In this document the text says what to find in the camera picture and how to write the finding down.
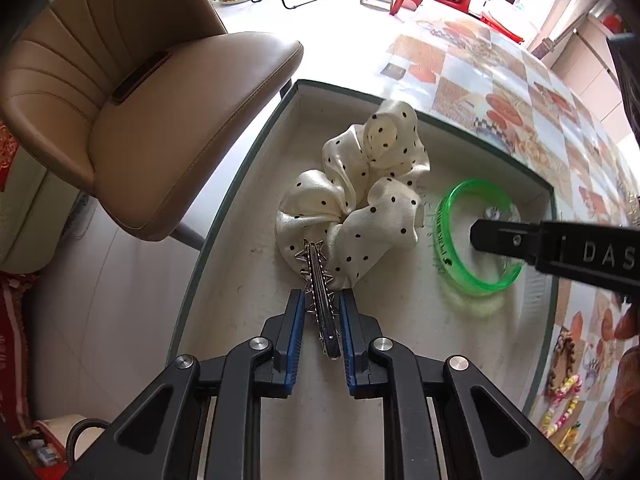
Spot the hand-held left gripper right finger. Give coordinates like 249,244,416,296
339,290,586,480

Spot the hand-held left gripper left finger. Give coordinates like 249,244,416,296
65,290,307,480

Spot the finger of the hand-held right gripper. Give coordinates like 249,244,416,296
469,217,545,267

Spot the silver spiked hair clip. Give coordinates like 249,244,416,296
295,241,343,361

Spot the white shallow tray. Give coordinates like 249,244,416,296
167,78,558,480

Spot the green translucent bangle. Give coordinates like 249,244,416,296
432,178,525,297

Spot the braided tan hair tie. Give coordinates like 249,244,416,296
547,327,583,401

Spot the person's right forearm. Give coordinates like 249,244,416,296
602,345,640,478

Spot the person's right hand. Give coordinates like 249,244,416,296
614,304,640,341

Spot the cream polka dot scrunchie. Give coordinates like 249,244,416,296
275,100,431,291

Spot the patterned tablecloth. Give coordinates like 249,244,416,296
382,2,640,480

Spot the beige cabinet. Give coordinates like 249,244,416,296
540,0,631,111

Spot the red plastic object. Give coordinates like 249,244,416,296
480,10,526,44

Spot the beige leather chair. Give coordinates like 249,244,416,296
0,0,305,252

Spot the pale green sofa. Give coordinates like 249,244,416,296
0,155,88,273

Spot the red printed blanket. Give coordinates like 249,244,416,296
0,270,33,441

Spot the red embroidered cloth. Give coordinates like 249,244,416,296
0,125,21,193

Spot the pink yellow beaded bracelet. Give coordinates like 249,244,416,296
540,375,583,438

